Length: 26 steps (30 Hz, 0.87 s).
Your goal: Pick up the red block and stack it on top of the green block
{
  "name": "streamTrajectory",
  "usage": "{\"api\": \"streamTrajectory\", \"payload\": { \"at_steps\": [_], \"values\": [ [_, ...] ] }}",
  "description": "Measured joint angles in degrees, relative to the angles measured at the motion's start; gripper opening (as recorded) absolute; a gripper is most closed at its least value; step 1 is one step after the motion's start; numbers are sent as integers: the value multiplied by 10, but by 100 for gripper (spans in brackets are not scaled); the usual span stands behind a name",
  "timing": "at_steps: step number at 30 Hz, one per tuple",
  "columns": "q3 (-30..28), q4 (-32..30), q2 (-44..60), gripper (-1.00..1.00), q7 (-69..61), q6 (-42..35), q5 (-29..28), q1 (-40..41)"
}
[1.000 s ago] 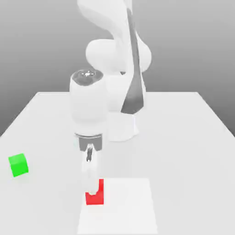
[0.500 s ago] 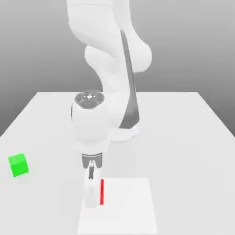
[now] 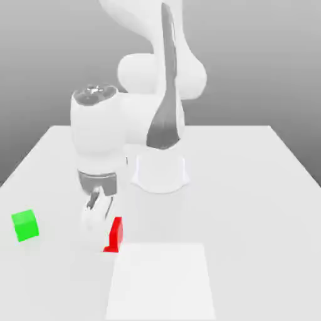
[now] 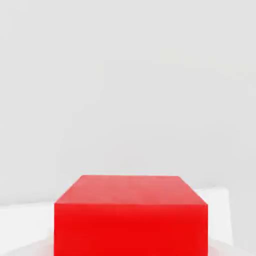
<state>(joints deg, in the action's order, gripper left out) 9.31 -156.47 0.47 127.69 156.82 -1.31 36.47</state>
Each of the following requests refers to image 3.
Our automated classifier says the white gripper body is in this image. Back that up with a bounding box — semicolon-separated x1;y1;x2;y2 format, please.
80;194;115;251

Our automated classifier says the small red cube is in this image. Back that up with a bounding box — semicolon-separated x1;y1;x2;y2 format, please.
102;216;124;253

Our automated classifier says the small green cube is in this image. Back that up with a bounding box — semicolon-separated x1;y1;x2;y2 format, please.
11;209;40;243

